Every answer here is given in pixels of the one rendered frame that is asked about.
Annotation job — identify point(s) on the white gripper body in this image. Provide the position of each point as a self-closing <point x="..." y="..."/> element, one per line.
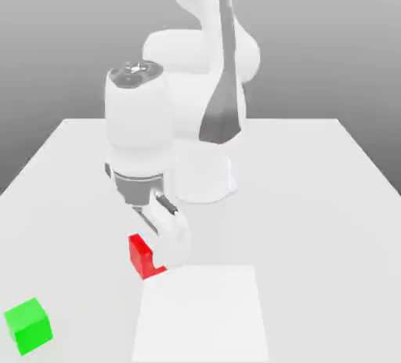
<point x="169" y="228"/>

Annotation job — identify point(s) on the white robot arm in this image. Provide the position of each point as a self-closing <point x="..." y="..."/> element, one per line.
<point x="138" y="124"/>

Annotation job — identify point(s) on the small red cube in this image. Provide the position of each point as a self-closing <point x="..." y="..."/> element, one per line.
<point x="140" y="256"/>

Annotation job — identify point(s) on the small green cube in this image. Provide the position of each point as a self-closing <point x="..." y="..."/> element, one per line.
<point x="28" y="327"/>

